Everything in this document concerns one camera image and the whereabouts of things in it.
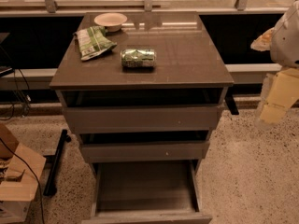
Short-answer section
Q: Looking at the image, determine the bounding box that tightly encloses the green soda can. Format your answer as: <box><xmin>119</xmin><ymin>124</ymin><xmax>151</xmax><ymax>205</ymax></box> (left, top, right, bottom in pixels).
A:
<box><xmin>121</xmin><ymin>49</ymin><xmax>156</xmax><ymax>68</ymax></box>

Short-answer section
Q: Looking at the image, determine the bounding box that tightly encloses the middle drawer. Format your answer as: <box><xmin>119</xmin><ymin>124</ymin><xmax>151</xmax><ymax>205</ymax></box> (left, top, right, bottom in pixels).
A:
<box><xmin>80</xmin><ymin>142</ymin><xmax>209</xmax><ymax>163</ymax></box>

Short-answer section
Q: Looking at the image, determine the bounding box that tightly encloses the cardboard box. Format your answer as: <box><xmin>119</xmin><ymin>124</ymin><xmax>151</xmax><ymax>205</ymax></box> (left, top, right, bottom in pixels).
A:
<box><xmin>0</xmin><ymin>124</ymin><xmax>46</xmax><ymax>224</ymax></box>

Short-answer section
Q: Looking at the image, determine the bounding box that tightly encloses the black metal stand leg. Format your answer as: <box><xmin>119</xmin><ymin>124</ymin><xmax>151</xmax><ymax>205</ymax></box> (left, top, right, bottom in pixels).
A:
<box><xmin>43</xmin><ymin>129</ymin><xmax>71</xmax><ymax>196</ymax></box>

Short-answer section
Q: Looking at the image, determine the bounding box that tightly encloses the black cable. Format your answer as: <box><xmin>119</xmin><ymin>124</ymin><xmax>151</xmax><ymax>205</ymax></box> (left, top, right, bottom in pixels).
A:
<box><xmin>0</xmin><ymin>136</ymin><xmax>46</xmax><ymax>224</ymax></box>

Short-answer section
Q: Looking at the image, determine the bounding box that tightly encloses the white bowl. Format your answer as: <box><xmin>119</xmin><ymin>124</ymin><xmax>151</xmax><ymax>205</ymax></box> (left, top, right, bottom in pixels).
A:
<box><xmin>94</xmin><ymin>13</ymin><xmax>127</xmax><ymax>32</ymax></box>

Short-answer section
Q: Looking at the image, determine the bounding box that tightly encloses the top drawer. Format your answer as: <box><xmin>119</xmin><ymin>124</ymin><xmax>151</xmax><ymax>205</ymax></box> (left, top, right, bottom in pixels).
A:
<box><xmin>64</xmin><ymin>106</ymin><xmax>223</xmax><ymax>134</ymax></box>

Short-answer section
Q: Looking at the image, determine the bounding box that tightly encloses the dark grey drawer cabinet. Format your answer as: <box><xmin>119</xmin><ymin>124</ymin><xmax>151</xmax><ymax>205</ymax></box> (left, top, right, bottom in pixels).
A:
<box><xmin>49</xmin><ymin>11</ymin><xmax>235</xmax><ymax>224</ymax></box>

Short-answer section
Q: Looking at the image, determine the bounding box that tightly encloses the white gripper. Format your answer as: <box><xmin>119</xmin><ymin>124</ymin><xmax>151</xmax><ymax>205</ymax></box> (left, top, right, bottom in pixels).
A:
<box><xmin>250</xmin><ymin>0</ymin><xmax>299</xmax><ymax>130</ymax></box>

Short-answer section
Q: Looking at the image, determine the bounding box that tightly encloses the green white chip bag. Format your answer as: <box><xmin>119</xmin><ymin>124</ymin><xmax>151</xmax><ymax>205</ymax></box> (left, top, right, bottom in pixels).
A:
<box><xmin>74</xmin><ymin>25</ymin><xmax>117</xmax><ymax>61</ymax></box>

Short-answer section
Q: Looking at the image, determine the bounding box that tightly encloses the open bottom drawer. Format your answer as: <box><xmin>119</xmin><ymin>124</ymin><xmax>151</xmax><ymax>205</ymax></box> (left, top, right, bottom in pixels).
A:
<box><xmin>81</xmin><ymin>161</ymin><xmax>212</xmax><ymax>224</ymax></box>

